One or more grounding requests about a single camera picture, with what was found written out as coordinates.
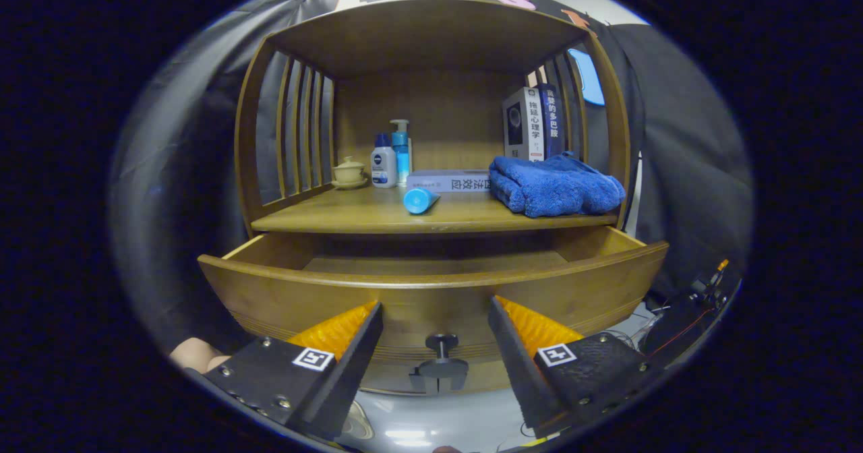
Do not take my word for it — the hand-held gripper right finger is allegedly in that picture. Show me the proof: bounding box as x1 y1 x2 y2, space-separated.
487 296 668 438

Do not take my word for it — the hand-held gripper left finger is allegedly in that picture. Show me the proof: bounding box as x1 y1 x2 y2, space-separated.
202 301 384 440

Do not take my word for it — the wooden drawer with black knob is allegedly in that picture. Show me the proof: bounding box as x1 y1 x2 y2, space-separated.
198 226 669 394

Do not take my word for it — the blue squeeze tube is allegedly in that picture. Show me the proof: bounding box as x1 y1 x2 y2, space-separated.
403 187 441 215

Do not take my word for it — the wooden countertop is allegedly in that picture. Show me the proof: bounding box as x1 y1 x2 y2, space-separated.
251 185 619 234

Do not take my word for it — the wooden cabinet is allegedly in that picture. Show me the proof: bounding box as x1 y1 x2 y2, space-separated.
234 0 631 238

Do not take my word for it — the blue folded towel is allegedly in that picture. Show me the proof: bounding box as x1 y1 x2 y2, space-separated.
489 152 626 218

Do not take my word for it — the white book lying flat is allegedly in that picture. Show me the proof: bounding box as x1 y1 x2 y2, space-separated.
407 170 492 194

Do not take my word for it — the cream lidded teacup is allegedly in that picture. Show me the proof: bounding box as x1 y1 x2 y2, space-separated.
331 156 369 189

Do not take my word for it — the orange and black clamp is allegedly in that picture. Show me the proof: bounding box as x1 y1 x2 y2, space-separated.
688 259 730 309

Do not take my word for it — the white bottle with blue cap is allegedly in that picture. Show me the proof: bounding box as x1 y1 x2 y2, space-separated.
371 133 398 189

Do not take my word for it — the blue pump bottle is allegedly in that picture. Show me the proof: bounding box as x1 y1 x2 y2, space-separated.
390 119 413 185

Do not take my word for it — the white upright book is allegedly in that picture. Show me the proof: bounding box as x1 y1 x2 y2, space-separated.
502 87 545 162

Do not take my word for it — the dark blue upright book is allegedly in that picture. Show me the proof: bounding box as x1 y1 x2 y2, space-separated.
536 82 566 158

